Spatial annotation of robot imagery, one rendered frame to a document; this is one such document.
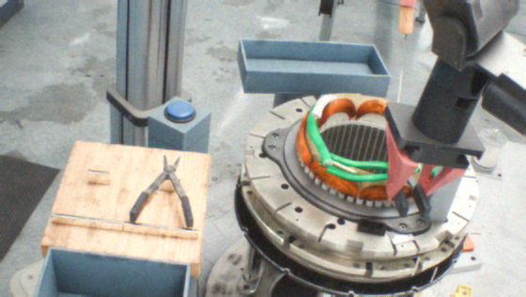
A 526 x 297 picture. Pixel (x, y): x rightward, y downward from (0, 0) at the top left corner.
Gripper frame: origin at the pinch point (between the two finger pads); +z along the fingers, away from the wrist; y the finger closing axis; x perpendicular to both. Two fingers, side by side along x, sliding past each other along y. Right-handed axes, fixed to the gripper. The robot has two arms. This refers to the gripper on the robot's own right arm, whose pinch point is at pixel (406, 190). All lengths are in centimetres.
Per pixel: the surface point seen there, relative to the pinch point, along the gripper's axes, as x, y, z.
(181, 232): 2.6, -22.8, 12.3
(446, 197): 2.3, 7.3, 2.3
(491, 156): 49, 47, 29
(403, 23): 13.3, -1.6, -13.8
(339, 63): 50, 7, 14
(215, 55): 222, 16, 117
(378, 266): -1.6, 0.4, 10.9
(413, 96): 195, 105, 105
